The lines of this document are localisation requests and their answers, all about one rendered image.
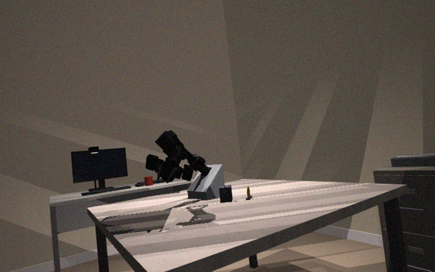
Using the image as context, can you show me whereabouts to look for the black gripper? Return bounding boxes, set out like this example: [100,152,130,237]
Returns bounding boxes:
[146,152,194,183]

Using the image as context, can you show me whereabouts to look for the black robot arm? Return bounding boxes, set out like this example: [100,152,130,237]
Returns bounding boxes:
[155,130,211,181]

